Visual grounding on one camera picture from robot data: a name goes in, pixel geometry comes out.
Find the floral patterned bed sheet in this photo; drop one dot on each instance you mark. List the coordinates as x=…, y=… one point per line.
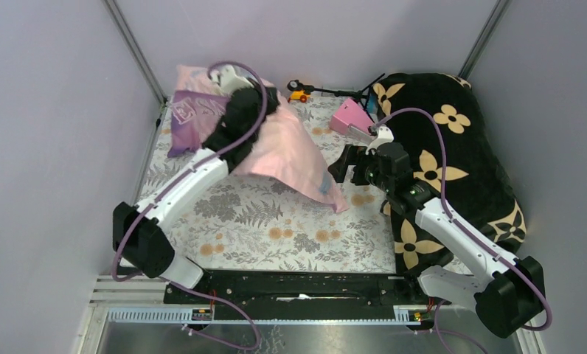
x=255, y=222

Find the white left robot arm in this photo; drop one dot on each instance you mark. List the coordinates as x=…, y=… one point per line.
x=139, y=232

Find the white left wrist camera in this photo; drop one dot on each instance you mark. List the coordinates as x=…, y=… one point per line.
x=228, y=80

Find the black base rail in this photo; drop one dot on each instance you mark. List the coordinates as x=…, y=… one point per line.
x=312, y=297

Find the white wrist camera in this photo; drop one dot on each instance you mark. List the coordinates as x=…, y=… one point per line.
x=228, y=80
x=383, y=135

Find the pink pillow with princess print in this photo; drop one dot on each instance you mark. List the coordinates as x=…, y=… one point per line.
x=284, y=149

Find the orange toy car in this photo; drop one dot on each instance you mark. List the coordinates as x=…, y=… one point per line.
x=299, y=95

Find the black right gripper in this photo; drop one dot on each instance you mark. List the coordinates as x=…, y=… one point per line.
x=352, y=153

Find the pink metronome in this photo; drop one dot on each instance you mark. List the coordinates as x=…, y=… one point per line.
x=352, y=120

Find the black blanket with yellow flowers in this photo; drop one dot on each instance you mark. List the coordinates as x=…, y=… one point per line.
x=443, y=131

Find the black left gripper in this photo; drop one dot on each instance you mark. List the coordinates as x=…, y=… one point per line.
x=271, y=99

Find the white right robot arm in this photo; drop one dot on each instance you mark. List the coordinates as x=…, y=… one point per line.
x=505, y=292

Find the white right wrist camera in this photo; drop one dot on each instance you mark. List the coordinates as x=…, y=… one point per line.
x=383, y=135

